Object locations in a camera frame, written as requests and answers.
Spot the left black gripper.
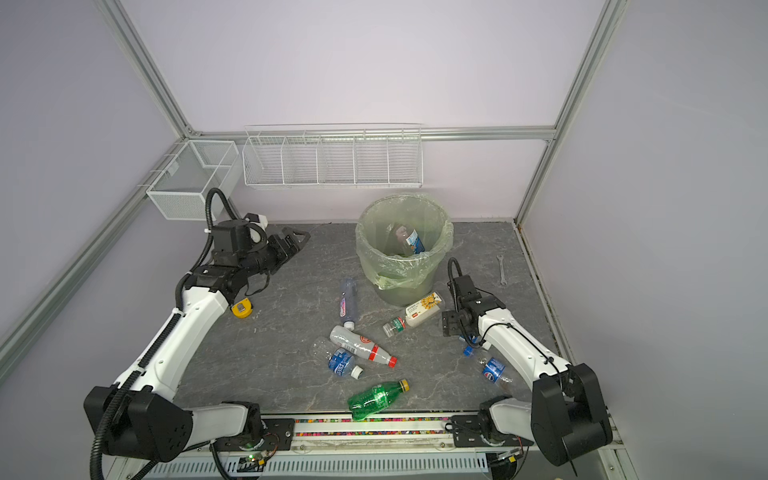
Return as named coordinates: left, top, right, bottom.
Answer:
left=239, top=227, right=310, bottom=277

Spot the white wire rack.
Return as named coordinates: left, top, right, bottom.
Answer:
left=241, top=123, right=424, bottom=188

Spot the blue label water bottle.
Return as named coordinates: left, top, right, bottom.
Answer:
left=462, top=336, right=482, bottom=352

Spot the flower label tea bottle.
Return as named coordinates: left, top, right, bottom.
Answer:
left=382, top=292, right=443, bottom=338

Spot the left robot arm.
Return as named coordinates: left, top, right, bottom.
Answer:
left=84, top=220, right=310, bottom=479

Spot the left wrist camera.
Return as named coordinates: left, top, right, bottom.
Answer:
left=211, top=213, right=268, bottom=254

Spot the blue cap pepsi bottle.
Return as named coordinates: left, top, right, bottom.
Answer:
left=463, top=346, right=513, bottom=387

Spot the tall blue cap clear bottle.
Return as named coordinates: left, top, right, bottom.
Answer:
left=392, top=224, right=426, bottom=257

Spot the bin with green bag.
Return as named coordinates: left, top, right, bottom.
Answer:
left=355, top=193, right=454, bottom=306

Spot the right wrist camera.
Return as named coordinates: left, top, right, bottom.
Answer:
left=449, top=275, right=482, bottom=311

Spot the purple label clear bottle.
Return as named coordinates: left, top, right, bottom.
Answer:
left=339, top=278, right=359, bottom=331

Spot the yellow tape measure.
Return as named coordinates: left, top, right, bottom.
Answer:
left=231, top=298, right=253, bottom=319

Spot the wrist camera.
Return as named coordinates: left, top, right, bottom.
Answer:
left=211, top=213, right=268, bottom=254
left=449, top=275, right=482, bottom=311

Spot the red cap white bottle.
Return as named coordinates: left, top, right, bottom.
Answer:
left=329, top=326, right=398, bottom=368

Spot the white mesh box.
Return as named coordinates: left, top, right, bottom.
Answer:
left=147, top=140, right=243, bottom=221

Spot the green bottle yellow cap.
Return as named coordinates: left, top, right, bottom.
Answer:
left=347, top=379, right=410, bottom=421

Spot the blue label white cap bottle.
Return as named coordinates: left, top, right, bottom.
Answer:
left=310, top=337, right=364, bottom=380

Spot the silver wrench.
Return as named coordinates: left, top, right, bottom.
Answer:
left=496, top=254, right=508, bottom=286

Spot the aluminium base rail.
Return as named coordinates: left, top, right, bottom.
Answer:
left=116, top=409, right=625, bottom=460

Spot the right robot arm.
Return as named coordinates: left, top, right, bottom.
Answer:
left=441, top=300, right=614, bottom=466

